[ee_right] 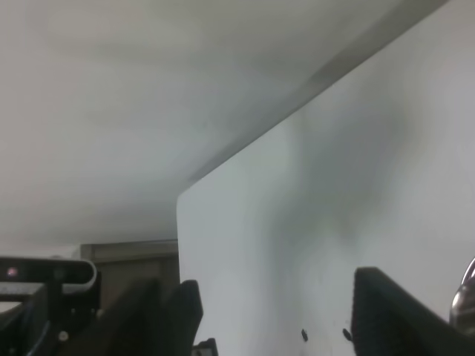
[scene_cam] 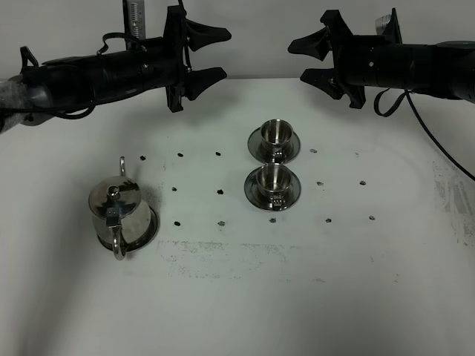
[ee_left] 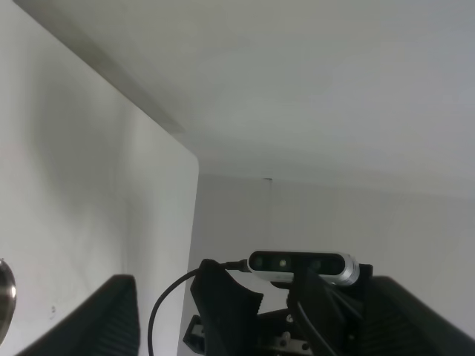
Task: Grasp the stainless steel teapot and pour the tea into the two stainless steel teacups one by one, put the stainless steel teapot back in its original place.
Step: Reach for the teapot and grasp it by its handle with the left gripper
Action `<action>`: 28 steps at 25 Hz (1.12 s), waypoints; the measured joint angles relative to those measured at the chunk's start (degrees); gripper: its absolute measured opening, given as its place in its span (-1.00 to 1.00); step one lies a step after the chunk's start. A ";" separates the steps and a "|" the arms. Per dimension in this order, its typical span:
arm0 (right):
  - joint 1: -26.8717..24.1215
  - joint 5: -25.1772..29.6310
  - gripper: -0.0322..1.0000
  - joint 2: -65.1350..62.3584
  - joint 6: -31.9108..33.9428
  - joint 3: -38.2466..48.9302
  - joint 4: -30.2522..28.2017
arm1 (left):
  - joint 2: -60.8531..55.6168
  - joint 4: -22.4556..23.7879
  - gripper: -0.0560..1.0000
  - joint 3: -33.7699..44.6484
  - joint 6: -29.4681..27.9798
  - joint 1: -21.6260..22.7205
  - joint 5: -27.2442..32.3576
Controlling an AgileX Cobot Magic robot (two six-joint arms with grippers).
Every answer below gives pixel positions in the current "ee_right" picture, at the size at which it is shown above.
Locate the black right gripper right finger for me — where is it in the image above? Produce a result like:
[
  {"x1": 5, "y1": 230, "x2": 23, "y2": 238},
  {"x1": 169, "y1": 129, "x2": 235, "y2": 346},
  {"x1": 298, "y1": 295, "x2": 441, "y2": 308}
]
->
[{"x1": 352, "y1": 267, "x2": 474, "y2": 356}]

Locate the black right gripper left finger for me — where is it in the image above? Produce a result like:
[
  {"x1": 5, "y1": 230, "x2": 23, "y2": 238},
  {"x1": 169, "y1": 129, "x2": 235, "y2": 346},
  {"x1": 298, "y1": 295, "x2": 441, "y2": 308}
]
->
[{"x1": 96, "y1": 279, "x2": 203, "y2": 355}]

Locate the stainless steel teapot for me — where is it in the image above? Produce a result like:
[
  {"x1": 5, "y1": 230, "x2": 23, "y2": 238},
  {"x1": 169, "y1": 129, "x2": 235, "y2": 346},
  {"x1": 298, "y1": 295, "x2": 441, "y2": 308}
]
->
[{"x1": 449, "y1": 259, "x2": 475, "y2": 337}]

